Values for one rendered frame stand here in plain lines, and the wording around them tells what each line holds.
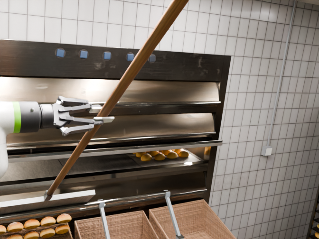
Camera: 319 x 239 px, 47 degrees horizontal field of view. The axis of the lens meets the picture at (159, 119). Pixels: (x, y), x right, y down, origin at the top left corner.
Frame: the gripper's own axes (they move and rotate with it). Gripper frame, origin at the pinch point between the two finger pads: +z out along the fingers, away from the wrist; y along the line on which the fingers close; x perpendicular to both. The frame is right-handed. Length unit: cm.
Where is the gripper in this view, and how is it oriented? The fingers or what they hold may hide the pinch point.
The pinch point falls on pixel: (102, 114)
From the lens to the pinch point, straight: 121.6
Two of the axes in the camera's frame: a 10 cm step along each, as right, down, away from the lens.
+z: 8.6, -0.4, 5.1
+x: 4.4, -4.4, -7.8
